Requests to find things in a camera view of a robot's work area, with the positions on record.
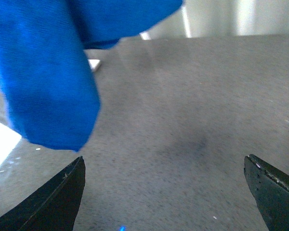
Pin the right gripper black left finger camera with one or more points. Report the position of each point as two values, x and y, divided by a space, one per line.
53 206

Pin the blue microfiber towel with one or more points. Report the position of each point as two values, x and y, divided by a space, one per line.
50 94

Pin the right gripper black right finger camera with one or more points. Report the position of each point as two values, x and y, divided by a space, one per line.
270 189

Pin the white rack with wooden rods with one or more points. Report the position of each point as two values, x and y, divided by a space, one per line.
94 64

